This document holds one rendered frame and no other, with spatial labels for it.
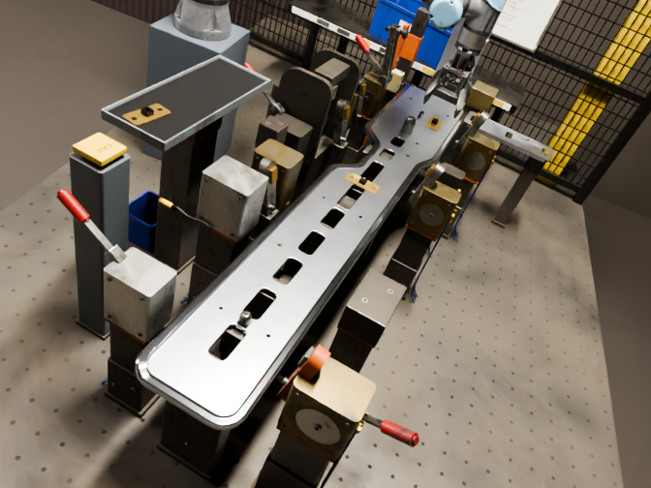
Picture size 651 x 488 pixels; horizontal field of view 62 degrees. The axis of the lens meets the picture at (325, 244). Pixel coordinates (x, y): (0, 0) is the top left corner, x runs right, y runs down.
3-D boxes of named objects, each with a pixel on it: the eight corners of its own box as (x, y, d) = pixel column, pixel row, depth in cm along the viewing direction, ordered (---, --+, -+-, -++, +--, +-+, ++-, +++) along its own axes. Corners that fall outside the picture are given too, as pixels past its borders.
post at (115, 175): (104, 341, 115) (102, 175, 87) (76, 323, 116) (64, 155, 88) (128, 319, 121) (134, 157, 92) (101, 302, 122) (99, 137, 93)
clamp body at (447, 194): (413, 308, 147) (467, 210, 125) (374, 287, 149) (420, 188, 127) (419, 293, 152) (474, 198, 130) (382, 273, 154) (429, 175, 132)
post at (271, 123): (248, 260, 144) (278, 132, 118) (232, 251, 144) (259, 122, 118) (258, 250, 147) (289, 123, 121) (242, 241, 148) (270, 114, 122)
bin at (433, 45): (437, 70, 187) (452, 33, 179) (366, 32, 196) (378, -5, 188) (456, 60, 199) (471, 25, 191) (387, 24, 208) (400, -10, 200)
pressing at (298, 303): (246, 450, 76) (248, 444, 75) (117, 369, 80) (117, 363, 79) (469, 113, 178) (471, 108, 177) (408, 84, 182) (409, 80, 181)
